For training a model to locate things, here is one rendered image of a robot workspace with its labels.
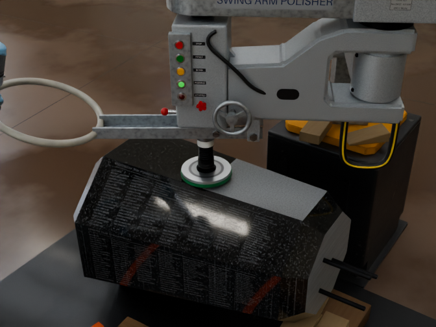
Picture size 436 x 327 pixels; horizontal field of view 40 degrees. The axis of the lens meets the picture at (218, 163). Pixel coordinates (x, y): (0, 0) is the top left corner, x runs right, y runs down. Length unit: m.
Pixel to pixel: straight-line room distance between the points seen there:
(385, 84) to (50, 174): 2.60
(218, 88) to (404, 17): 0.70
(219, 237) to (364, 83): 0.83
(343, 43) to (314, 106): 0.27
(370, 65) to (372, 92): 0.11
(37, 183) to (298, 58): 2.42
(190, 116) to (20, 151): 2.42
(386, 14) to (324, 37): 0.22
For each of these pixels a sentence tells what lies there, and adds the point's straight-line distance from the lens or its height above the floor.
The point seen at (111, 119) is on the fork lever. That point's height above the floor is 1.04.
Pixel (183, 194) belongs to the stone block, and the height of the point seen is 0.77.
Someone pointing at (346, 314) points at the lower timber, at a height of 0.11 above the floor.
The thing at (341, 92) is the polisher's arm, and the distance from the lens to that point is 2.40.
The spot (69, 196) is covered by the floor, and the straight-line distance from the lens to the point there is 3.99.
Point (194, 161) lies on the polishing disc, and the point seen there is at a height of 0.85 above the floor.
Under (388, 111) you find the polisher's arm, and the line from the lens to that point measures 2.34.
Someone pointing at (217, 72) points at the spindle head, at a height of 1.34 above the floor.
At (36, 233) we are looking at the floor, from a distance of 3.74.
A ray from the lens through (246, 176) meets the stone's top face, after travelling 2.61.
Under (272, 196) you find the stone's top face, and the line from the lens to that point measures 2.48.
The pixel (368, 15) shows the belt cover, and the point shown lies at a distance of 2.15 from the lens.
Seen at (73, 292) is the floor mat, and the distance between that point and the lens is 3.28.
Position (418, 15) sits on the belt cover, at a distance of 2.18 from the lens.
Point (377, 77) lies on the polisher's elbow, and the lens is 2.28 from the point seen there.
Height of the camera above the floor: 2.25
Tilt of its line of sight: 33 degrees down
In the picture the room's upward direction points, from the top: 1 degrees counter-clockwise
